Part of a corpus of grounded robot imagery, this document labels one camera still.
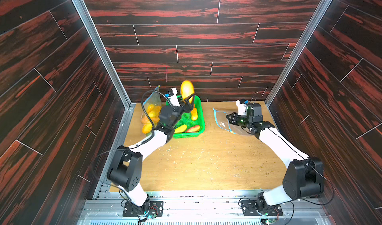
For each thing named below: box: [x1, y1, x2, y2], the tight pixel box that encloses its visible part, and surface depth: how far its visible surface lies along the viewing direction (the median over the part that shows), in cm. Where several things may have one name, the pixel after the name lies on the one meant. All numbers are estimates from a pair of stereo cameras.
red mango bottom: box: [186, 125, 201, 133], surface depth 102 cm
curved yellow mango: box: [174, 124, 188, 133], surface depth 103 cm
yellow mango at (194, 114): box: [191, 107, 198, 121], surface depth 110 cm
